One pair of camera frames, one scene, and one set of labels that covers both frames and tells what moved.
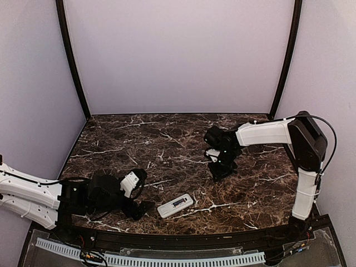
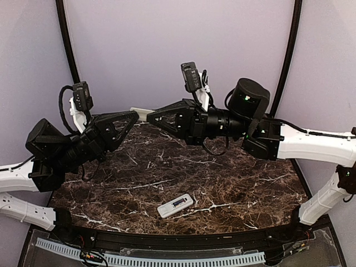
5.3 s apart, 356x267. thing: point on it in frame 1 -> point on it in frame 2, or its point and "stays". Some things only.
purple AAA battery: (178, 202) stays
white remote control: (174, 206) stays
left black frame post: (62, 22) stays
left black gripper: (139, 211) -> (103, 135)
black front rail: (102, 237) stays
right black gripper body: (225, 167) -> (198, 128)
